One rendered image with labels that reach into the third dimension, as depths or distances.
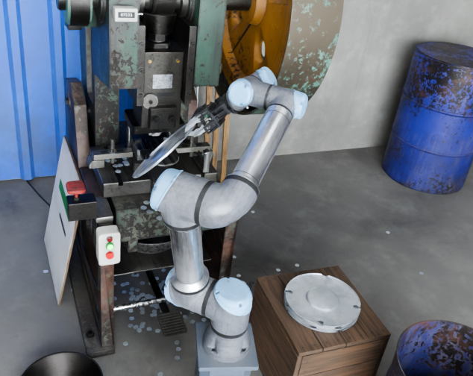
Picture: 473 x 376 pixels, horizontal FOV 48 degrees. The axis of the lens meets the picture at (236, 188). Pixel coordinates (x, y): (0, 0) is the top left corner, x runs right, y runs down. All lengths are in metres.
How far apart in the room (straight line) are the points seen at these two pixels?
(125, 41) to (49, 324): 1.26
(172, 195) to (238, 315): 0.47
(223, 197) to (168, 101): 0.78
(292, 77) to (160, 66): 0.47
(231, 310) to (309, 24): 0.89
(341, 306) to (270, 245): 0.94
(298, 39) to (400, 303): 1.56
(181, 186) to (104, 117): 0.99
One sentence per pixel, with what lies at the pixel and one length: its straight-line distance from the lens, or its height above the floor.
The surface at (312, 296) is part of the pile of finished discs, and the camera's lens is 2.10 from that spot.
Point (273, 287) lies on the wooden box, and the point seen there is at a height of 0.35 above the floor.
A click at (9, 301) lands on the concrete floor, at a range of 2.61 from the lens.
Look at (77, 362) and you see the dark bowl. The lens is 2.26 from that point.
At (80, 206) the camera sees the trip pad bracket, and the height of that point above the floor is 0.69.
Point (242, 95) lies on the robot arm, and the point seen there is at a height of 1.20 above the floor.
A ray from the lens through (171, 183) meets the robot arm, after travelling 1.32.
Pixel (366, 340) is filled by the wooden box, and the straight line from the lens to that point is 2.07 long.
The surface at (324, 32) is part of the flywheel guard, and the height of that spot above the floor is 1.34.
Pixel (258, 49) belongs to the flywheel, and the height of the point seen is 1.16.
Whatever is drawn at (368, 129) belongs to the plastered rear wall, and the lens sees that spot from 4.22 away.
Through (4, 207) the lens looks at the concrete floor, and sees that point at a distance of 3.22.
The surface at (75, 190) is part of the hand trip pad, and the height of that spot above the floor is 0.76.
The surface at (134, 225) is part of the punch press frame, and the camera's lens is 2.03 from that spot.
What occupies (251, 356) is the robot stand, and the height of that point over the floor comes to 0.45.
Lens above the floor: 1.75
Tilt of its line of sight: 31 degrees down
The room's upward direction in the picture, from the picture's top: 8 degrees clockwise
